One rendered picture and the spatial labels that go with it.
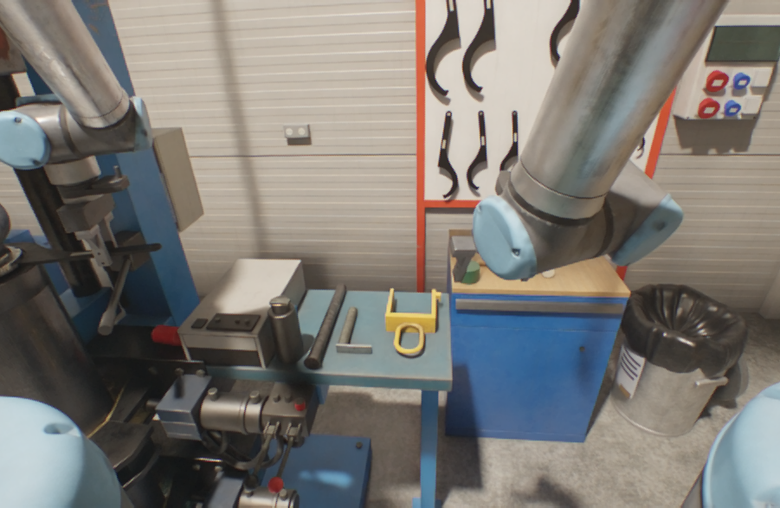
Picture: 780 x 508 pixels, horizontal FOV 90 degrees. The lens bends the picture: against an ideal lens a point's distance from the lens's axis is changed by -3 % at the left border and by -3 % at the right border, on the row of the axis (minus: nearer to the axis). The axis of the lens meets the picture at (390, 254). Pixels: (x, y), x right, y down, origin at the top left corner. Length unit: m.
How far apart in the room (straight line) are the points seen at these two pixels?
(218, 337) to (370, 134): 1.83
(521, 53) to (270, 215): 1.95
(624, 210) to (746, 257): 3.22
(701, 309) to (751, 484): 2.34
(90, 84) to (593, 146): 0.65
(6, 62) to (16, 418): 0.99
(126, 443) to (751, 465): 1.25
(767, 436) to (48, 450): 0.37
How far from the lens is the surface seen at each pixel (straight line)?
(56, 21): 0.68
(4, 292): 1.16
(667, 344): 2.25
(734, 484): 0.28
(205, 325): 1.26
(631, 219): 0.50
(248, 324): 1.20
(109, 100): 0.78
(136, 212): 1.43
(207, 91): 3.01
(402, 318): 1.27
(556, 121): 0.36
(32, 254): 1.22
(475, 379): 2.07
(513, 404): 2.21
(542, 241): 0.41
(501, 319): 1.84
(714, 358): 2.31
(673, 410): 2.55
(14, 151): 0.88
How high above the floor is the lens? 1.89
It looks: 29 degrees down
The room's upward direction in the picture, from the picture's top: 2 degrees counter-clockwise
